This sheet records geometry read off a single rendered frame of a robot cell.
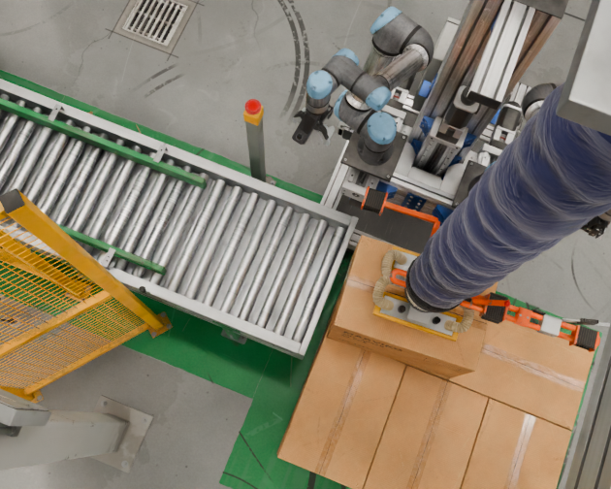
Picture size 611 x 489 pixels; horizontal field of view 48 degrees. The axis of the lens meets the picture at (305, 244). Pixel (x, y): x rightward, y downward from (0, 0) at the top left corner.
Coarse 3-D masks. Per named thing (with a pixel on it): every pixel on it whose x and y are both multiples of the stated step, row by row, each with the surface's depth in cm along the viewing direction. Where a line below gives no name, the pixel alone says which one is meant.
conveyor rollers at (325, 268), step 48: (0, 96) 339; (0, 144) 332; (48, 192) 327; (96, 192) 328; (192, 192) 329; (240, 192) 331; (192, 240) 323; (240, 240) 325; (336, 240) 326; (192, 288) 317; (240, 288) 320
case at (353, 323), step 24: (360, 240) 285; (360, 264) 283; (360, 288) 280; (336, 312) 290; (360, 312) 277; (456, 312) 279; (336, 336) 302; (360, 336) 281; (384, 336) 275; (408, 336) 276; (432, 336) 276; (480, 336) 277; (408, 360) 302; (432, 360) 281; (456, 360) 274
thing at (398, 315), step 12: (396, 300) 266; (372, 312) 266; (384, 312) 264; (396, 312) 265; (408, 312) 265; (432, 312) 265; (444, 312) 266; (408, 324) 264; (420, 324) 264; (432, 324) 264; (444, 336) 264; (456, 336) 264
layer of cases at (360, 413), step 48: (528, 336) 318; (336, 384) 309; (384, 384) 310; (432, 384) 311; (480, 384) 312; (528, 384) 312; (576, 384) 313; (288, 432) 303; (336, 432) 304; (384, 432) 305; (432, 432) 305; (480, 432) 306; (528, 432) 307; (336, 480) 298; (384, 480) 299; (432, 480) 300; (480, 480) 301; (528, 480) 302
